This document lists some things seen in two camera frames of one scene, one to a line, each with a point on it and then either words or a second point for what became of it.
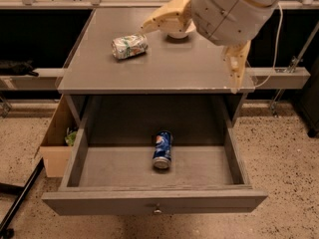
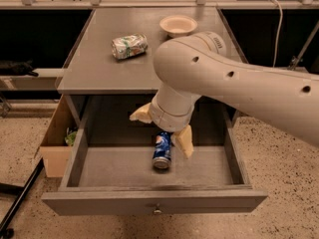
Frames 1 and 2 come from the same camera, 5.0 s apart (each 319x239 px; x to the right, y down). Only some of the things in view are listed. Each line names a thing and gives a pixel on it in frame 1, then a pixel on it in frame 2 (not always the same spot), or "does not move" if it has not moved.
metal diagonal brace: (293, 66) does not move
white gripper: (229, 15) to (163, 120)
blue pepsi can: (162, 152) does not move
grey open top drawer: (155, 155) does not move
